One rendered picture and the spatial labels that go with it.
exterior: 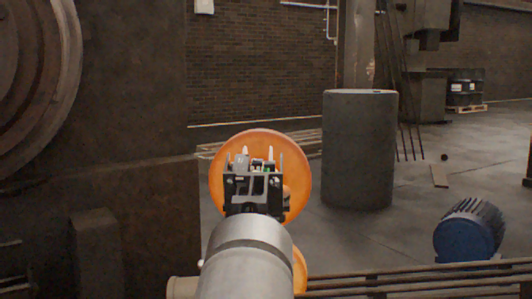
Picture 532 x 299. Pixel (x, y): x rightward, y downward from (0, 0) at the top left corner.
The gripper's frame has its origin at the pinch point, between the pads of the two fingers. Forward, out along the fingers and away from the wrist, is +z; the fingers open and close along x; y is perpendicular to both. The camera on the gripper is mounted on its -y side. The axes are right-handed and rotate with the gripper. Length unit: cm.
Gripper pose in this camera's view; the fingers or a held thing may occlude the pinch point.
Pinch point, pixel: (260, 168)
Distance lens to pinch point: 63.5
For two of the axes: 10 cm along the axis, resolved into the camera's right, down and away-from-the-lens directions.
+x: -10.0, 0.0, 0.4
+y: -0.2, -8.9, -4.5
